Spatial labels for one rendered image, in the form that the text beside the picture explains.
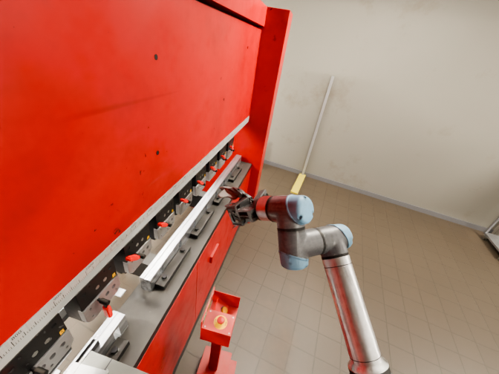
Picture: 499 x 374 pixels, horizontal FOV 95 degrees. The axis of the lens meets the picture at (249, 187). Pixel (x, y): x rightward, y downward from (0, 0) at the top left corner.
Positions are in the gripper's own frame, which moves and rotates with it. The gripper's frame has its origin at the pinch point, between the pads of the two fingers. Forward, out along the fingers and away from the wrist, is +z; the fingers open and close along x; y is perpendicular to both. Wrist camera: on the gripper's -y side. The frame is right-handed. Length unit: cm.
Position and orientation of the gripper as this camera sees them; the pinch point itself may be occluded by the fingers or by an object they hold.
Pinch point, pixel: (228, 205)
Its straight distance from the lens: 85.5
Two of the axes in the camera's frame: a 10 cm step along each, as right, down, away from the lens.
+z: -6.7, 0.6, 7.4
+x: 3.4, 9.1, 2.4
